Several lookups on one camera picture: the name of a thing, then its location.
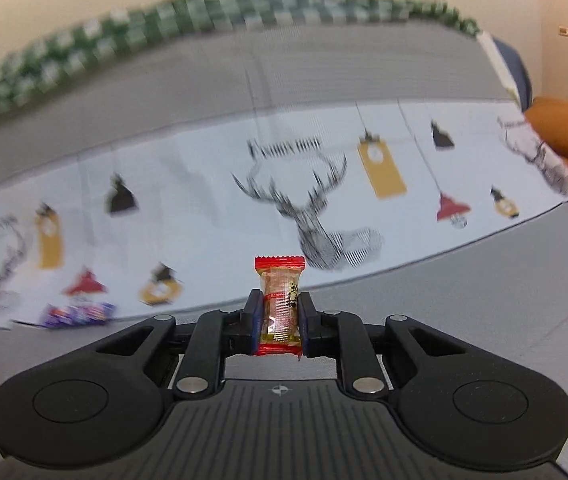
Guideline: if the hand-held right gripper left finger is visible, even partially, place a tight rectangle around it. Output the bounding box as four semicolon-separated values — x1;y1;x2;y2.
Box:
79;289;263;401

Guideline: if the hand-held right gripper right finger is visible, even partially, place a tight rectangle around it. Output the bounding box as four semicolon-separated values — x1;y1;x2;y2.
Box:
298;291;484;401

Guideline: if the small red orange candy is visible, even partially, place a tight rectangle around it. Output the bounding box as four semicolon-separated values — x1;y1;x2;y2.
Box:
254;255;307;359

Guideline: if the purple candy packet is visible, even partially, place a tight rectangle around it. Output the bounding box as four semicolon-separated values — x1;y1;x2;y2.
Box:
39;302;118;330

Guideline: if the green checked cloth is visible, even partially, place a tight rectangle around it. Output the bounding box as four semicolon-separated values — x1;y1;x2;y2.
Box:
0;0;480;127

